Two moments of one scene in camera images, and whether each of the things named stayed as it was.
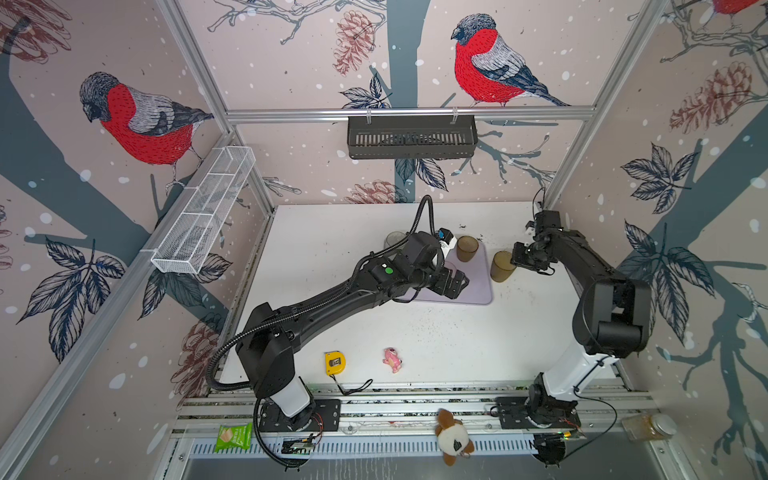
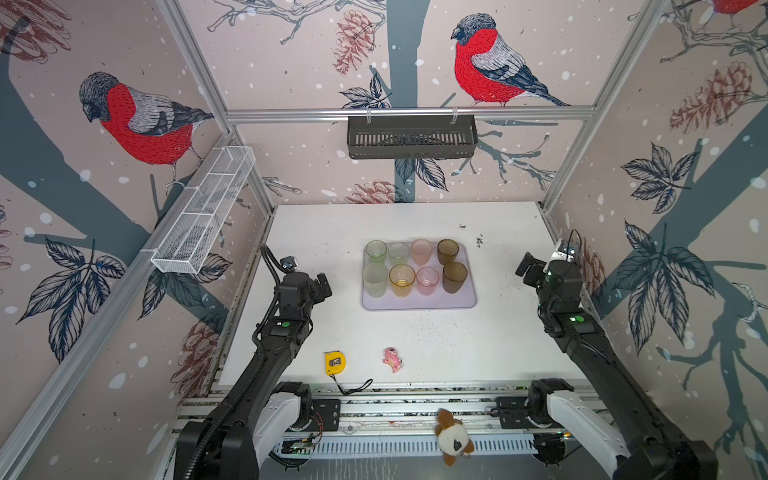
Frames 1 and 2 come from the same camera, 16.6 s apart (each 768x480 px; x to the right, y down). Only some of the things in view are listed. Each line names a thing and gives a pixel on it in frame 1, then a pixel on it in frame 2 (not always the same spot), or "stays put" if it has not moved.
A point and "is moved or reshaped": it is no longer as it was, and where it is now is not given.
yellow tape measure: [335, 362] stays put
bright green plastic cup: [393, 238] → [376, 251]
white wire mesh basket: [190, 236] stays put
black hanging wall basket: [378, 137] stays put
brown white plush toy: [452, 437] stays put
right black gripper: [517, 257] → [537, 269]
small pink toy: [391, 358] stays put
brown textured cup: [501, 267] is moved or reshaped
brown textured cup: [466, 247] is moved or reshaped
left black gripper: [455, 287] → [314, 289]
